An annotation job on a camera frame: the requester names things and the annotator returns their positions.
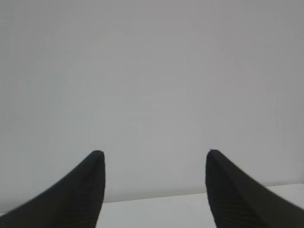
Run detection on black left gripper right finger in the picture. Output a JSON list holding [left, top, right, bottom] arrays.
[[205, 150, 304, 228]]

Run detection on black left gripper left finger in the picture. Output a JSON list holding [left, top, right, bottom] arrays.
[[0, 151, 105, 228]]

